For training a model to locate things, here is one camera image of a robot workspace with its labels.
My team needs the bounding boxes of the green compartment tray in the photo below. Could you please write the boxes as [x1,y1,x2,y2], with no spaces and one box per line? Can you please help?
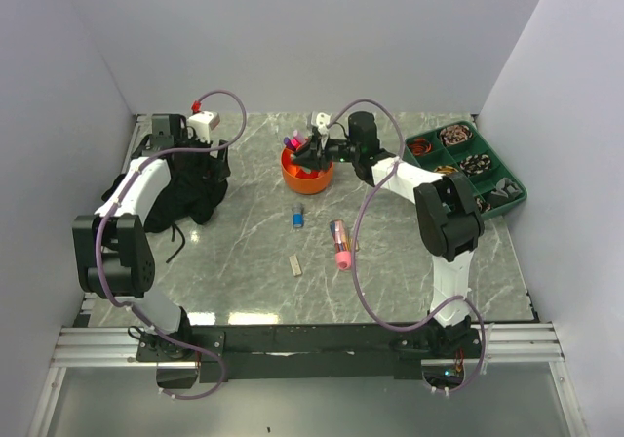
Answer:
[403,120,527,219]

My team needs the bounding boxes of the grey black clips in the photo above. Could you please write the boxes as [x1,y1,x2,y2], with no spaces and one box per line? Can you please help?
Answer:
[487,178,523,207]

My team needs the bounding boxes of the small yellow eraser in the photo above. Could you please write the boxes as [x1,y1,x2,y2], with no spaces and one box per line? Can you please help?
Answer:
[350,238,360,252]

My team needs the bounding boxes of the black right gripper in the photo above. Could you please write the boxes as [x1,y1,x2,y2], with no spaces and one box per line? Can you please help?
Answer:
[292,135,360,174]

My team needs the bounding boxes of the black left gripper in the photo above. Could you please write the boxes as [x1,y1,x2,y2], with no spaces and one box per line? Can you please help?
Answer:
[175,128,230,182]

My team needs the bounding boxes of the aluminium rail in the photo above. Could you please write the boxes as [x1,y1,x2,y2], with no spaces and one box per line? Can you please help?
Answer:
[50,324,565,368]

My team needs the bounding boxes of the beige black rolled ribbon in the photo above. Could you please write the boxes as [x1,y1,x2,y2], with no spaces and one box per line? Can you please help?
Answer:
[459,153,492,177]

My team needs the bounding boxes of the black cloth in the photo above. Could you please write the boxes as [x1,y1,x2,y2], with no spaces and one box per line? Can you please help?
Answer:
[144,163,228,263]

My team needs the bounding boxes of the pink black rolled ribbon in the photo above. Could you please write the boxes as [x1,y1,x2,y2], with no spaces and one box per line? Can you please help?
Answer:
[438,123,473,147]

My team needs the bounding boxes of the black base bar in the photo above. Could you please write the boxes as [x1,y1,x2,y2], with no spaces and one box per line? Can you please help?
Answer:
[136,321,482,388]

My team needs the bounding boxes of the orange round desk organizer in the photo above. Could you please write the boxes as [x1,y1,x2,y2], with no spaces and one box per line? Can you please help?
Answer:
[281,147,334,195]

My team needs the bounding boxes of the yellow black rolled ribbon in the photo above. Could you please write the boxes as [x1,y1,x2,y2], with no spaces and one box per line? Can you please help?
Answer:
[433,165,457,175]

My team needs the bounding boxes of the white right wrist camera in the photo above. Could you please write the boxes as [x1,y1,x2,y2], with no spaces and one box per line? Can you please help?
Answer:
[309,112,332,136]

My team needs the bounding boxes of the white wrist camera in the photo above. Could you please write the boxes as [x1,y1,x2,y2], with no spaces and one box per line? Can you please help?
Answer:
[186,100,220,143]
[309,112,332,136]

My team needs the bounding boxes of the brown black rolled ribbon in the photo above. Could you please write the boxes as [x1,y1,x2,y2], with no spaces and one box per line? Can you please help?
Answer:
[475,197,491,214]

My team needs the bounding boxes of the orange black rolled ribbon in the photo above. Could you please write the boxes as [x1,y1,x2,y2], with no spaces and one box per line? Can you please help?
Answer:
[406,138,433,157]

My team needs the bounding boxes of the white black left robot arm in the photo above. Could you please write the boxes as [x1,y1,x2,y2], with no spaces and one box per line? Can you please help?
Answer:
[72,111,230,361]

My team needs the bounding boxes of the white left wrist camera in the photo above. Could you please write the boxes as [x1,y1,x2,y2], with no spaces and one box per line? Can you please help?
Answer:
[186,100,220,143]

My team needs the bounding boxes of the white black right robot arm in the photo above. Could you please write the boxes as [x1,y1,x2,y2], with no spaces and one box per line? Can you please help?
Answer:
[292,111,486,358]

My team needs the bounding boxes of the beige eraser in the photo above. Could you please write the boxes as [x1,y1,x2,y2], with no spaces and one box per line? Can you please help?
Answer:
[289,255,302,277]

